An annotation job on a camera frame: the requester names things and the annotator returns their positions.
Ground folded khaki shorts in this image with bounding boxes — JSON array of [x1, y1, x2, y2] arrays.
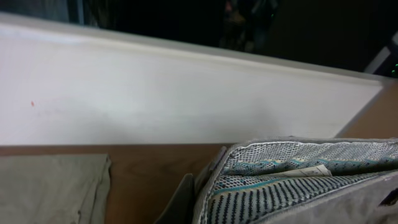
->
[[1, 154, 111, 224]]

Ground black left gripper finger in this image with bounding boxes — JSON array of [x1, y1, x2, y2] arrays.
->
[[154, 174, 195, 224]]

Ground grey shorts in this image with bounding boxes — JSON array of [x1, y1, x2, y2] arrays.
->
[[193, 138, 397, 223]]

